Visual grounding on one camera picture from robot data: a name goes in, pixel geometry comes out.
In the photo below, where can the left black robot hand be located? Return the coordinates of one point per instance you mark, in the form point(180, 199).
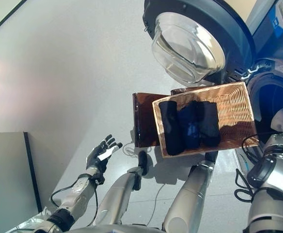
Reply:
point(98, 157)

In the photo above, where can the short black cloth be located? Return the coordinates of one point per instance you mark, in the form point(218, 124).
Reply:
point(208, 123)

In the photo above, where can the long black cloth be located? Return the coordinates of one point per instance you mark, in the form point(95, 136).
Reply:
point(171, 131)

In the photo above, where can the blue cloth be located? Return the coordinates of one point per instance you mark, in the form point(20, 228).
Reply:
point(190, 128)

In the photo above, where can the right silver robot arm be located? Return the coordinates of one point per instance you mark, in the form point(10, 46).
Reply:
point(274, 184)

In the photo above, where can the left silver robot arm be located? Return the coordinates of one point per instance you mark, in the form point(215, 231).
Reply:
point(76, 191)

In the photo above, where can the dark grey washing machine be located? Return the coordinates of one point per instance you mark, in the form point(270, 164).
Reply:
point(272, 72)

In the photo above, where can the round glass washing machine door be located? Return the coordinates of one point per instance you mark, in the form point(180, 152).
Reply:
point(185, 43)

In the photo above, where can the left silver robot leg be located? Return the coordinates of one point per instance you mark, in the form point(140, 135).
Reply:
point(117, 194)

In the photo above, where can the silver robot leg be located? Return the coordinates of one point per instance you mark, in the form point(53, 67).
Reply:
point(192, 191)
point(117, 194)

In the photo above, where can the rectangular wicker laundry basket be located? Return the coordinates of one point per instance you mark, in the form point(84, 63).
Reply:
point(233, 109)

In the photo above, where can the brown acrylic stool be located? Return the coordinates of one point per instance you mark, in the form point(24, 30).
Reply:
point(144, 121)

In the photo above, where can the grey robot torso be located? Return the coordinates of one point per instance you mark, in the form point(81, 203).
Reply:
point(119, 229)

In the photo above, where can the white panel with black edge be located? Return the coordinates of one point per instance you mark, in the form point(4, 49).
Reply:
point(8, 170)

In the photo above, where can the right silver robot leg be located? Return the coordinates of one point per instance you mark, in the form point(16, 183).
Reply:
point(192, 191)

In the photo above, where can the blue white QR sticker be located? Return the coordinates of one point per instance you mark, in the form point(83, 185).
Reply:
point(282, 17)

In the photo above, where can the black baseboard strip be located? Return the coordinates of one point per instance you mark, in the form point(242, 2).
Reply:
point(3, 23)

